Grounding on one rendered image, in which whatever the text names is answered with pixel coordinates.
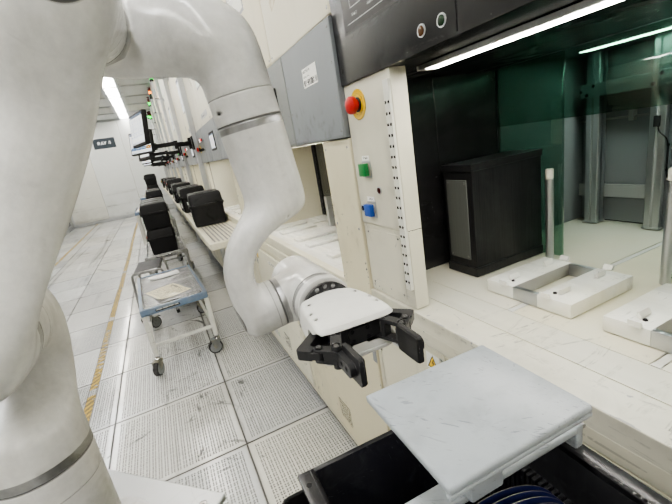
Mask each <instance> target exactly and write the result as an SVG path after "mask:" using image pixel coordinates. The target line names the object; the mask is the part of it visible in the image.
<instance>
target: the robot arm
mask: <svg viewBox="0 0 672 504"><path fill-rule="evenodd" d="M103 77H107V78H115V79H153V78H189V79H192V80H195V81H196V82H197V83H198V84H199V85H200V86H201V88H202V90H203V92H204V95H205V97H206V100H207V103H208V105H209V108H210V111H211V114H212V116H213V119H214V122H215V124H216V127H217V130H218V132H219V135H220V138H221V140H222V143H223V146H224V148H225V151H226V153H227V156H228V159H229V161H230V164H231V166H232V169H233V172H234V174H235V177H236V179H237V182H238V185H239V187H240V190H241V193H242V195H243V199H244V210H243V213H242V215H241V217H240V219H239V221H238V223H237V225H236V227H235V229H234V231H233V233H232V235H231V237H230V239H229V242H228V244H227V248H226V251H225V257H224V264H223V273H224V280H225V285H226V288H227V291H228V294H229V297H230V300H231V302H232V305H233V307H234V310H235V312H236V314H237V316H238V319H239V321H240V323H241V325H242V326H243V329H244V330H245V331H246V332H247V333H248V334H250V335H252V336H261V335H265V334H267V333H270V332H272V331H274V330H276V329H278V328H280V327H283V326H285V325H287V324H289V323H291V322H294V321H300V323H301V327H302V330H303V332H304V335H305V337H306V338H305V339H304V341H303V342H302V343H301V344H300V345H299V347H298V348H297V349H296V352H297V357H298V360H300V361H311V362H312V361H315V362H316V363H317V364H324V365H327V366H334V368H335V369H336V370H341V369H342V370H343V371H344V372H345V374H346V375H347V376H348V377H349V378H350V379H351V378H353V379H354V380H355V381H356V382H357V383H358V384H359V386H360V387H361V388H363V387H366V386H367V384H368V381H367V374H366V367H365V360H364V358H363V357H362V356H364V355H367V354H369V353H372V352H374V351H377V350H379V349H382V348H384V347H386V346H388V345H390V344H392V343H393V342H394V343H397V344H399V349H400V350H401V351H402V352H404V353H405V354H406V355H408V356H409V357H410V358H412V359H413V360H414V361H416V362H417V363H419V364H421V363H423V362H424V361H425V360H424V350H423V349H424V347H425V346H424V340H423V338H422V337H421V335H419V334H418V333H416V332H415V331H413V330H412V329H411V325H412V324H413V321H414V310H413V309H397V308H391V307H390V306H389V305H388V304H386V303H385V302H383V301H381V300H380V299H378V298H376V297H374V296H372V295H370V294H367V293H365V292H362V291H360V290H357V289H353V288H348V287H347V284H346V283H345V282H344V281H342V280H341V279H339V278H337V277H336V276H334V275H333V274H331V273H329V272H328V271H326V270H325V269H323V268H322V267H320V266H318V265H317V264H315V263H314V262H312V261H310V260H309V259H307V258H305V257H303V256H297V255H296V256H289V257H287V258H285V259H283V260H281V261H280V262H279V263H278V264H277V265H276V267H275V268H274V271H273V273H272V278H271V279H269V280H266V281H264V282H261V283H257V282H256V280H255V276H254V262H255V258H256V256H257V253H258V251H259V249H260V247H261V246H262V244H263V243H264V241H265V240H266V239H267V238H268V237H269V235H270V234H271V233H273V232H274V231H275V230H276V229H277V228H278V227H280V226H281V225H282V224H284V223H285V222H286V221H288V220H289V219H290V218H292V217H293V216H294V215H296V214H297V213H298V212H299V211H300V210H301V209H302V208H303V206H304V203H305V194H304V189H303V185H302V182H301V178H300V175H299V172H298V169H297V165H296V162H295V159H294V155H293V152H292V149H291V145H290V142H289V139H288V135H287V132H286V129H285V125H284V122H283V119H282V115H281V112H280V109H279V106H278V103H277V99H276V96H275V93H274V90H273V87H272V83H271V80H270V77H269V74H268V71H267V67H266V64H265V61H264V58H263V55H262V52H261V49H260V46H259V43H258V41H257V38H256V36H255V34H254V32H253V30H252V28H251V26H250V25H249V23H248V22H247V20H246V19H245V18H244V17H243V16H242V15H241V14H240V13H239V12H238V11H237V10H236V9H234V8H233V7H232V6H230V5H229V4H227V3H225V2H223V1H221V0H0V504H150V503H148V502H147V501H146V500H144V499H141V498H138V497H119V496H118V493H117V491H116V488H115V486H114V484H113V481H112V479H111V476H110V474H109V471H108V469H107V467H106V464H105V462H104V459H103V457H102V454H101V452H100V449H99V447H98V444H97V442H96V439H95V437H94V434H93V432H92V430H91V428H90V425H89V423H88V420H87V418H86V415H85V413H84V410H83V408H82V405H81V402H80V397H79V392H78V386H77V378H76V369H75V361H74V354H73V348H72V342H71V337H70V332H69V328H68V325H67V321H66V318H65V315H64V313H63V310H62V308H61V306H60V304H59V302H58V301H57V299H56V298H55V296H54V295H53V293H52V292H51V291H50V290H49V289H48V288H47V287H48V284H49V281H50V277H51V274H52V271H53V268H54V265H55V263H56V260H57V257H58V254H59V251H60V248H61V246H62V243H63V240H64V237H65V234H66V231H67V229H68V226H69V223H70V220H71V217H72V214H73V211H74V208H75V204H76V201H77V198H78V195H79V191H80V188H81V185H82V181H83V178H84V174H85V171H86V167H87V164H88V160H89V156H90V152H91V147H92V143H93V138H94V133H95V128H96V122H97V116H98V109H99V103H100V96H101V90H102V83H103ZM393 326H396V328H395V329H394V327H393Z"/></svg>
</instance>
